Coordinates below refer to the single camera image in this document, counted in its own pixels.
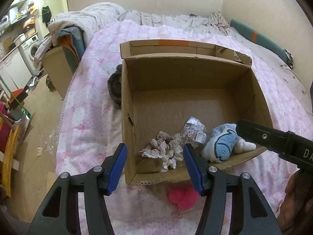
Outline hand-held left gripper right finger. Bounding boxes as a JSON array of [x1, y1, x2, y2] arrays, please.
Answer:
[[183, 143, 282, 235]]

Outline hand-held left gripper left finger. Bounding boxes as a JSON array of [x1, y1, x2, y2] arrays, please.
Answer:
[[27, 143, 128, 235]]

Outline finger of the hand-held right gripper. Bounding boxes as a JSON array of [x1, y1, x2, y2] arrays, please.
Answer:
[[236, 119, 284, 153]]

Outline white cream scrunchie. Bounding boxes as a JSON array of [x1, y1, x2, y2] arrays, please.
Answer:
[[158, 149, 184, 172]]

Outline pink rubber toy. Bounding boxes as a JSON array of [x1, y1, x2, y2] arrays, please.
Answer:
[[168, 186, 198, 210]]

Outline blue fish plush slipper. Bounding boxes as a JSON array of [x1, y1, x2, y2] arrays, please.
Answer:
[[201, 123, 241, 163]]

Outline beige lace scrunchie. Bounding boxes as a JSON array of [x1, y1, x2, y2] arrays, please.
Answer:
[[139, 139, 172, 160], [156, 131, 183, 150]]

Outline clear plastic packet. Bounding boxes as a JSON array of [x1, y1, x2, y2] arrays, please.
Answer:
[[182, 116, 207, 148]]

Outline brown cardboard box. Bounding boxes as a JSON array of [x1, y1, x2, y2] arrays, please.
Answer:
[[119, 39, 274, 186]]

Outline person's right hand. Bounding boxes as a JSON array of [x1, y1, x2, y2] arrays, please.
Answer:
[[279, 170, 313, 235]]

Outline clear plastic wrap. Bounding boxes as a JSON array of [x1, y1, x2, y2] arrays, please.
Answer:
[[36, 132, 59, 156]]

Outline dark grey cloth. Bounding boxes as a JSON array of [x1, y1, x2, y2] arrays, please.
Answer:
[[107, 64, 123, 108]]

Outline teal bed cushion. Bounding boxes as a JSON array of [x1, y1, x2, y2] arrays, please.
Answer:
[[230, 18, 294, 69]]

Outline wooden bedside cabinet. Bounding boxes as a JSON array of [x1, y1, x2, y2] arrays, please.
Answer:
[[41, 46, 74, 99]]

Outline orange dustpan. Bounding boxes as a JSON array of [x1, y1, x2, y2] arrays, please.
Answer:
[[8, 89, 29, 109]]

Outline pile of clothes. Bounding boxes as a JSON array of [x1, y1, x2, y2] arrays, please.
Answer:
[[34, 35, 59, 61]]

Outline white washing machine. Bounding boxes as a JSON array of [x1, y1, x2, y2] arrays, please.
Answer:
[[18, 35, 41, 72]]

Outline white kitchen cabinet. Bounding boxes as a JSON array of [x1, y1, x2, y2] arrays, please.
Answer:
[[0, 49, 28, 96]]

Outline grey white duvet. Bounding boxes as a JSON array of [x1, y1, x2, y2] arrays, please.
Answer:
[[47, 2, 128, 47]]

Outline dark hanging garment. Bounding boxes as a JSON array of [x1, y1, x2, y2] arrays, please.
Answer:
[[42, 5, 51, 23]]

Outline yellow and red frame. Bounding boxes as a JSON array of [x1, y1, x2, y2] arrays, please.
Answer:
[[0, 103, 22, 197]]

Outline green handled broom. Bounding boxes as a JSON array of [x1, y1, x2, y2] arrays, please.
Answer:
[[0, 76, 32, 118]]

